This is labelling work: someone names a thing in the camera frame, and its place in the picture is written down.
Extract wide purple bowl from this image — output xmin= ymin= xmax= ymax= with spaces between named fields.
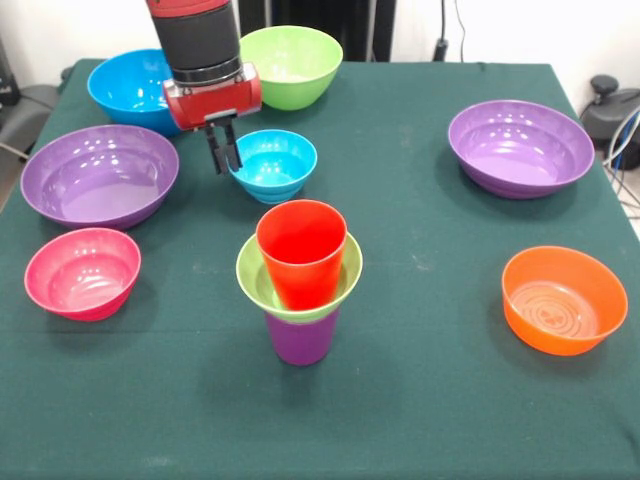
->
xmin=19 ymin=124 xmax=181 ymax=231
xmin=447 ymin=99 xmax=596 ymax=200

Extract orange bowl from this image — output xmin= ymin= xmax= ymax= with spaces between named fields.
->
xmin=501 ymin=245 xmax=630 ymax=357

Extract small blue bowl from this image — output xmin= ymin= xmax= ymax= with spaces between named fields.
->
xmin=230 ymin=129 xmax=319 ymax=205

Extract large green bowl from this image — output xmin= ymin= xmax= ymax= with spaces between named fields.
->
xmin=238 ymin=25 xmax=345 ymax=112

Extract small green bowl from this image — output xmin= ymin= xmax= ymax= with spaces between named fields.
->
xmin=235 ymin=232 xmax=365 ymax=324

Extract large blue bowl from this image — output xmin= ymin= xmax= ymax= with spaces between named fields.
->
xmin=86 ymin=48 xmax=184 ymax=137

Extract pink bowl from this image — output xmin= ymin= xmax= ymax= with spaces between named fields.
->
xmin=23 ymin=227 xmax=143 ymax=322

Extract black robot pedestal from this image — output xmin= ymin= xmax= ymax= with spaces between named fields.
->
xmin=234 ymin=0 xmax=396 ymax=62

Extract black office chair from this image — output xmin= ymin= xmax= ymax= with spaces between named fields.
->
xmin=0 ymin=84 xmax=64 ymax=151

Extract grey cable bundle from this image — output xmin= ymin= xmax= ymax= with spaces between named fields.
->
xmin=602 ymin=107 xmax=640 ymax=221

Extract purple cup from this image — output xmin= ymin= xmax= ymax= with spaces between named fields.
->
xmin=263 ymin=307 xmax=341 ymax=368

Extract red cup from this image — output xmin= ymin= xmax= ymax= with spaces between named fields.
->
xmin=255 ymin=198 xmax=349 ymax=312

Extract black grey machine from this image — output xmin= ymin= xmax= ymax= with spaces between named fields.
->
xmin=579 ymin=74 xmax=640 ymax=151

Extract dark green tablecloth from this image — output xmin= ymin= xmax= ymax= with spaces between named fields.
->
xmin=0 ymin=58 xmax=640 ymax=480

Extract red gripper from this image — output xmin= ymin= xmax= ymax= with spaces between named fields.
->
xmin=162 ymin=62 xmax=264 ymax=176

